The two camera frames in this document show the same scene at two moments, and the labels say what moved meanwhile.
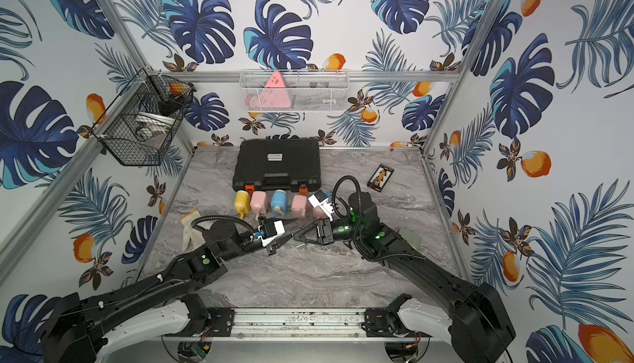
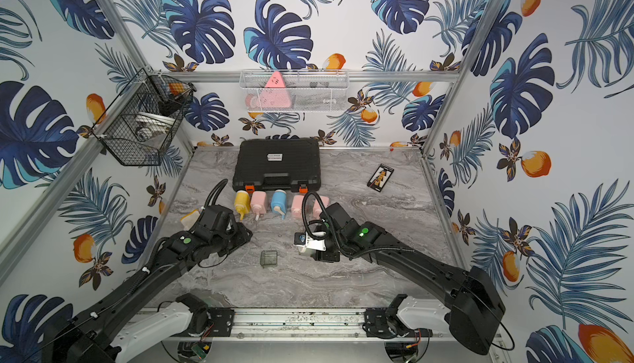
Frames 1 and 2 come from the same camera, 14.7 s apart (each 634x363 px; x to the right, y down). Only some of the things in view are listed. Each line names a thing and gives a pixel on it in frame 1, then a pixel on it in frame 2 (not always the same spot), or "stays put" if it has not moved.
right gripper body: [340, 230] -> [333, 248]
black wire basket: [139, 121] stays put
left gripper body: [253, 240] -> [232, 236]
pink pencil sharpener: [319, 213] stays put
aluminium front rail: [300, 324] stays put
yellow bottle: [242, 203] stays put
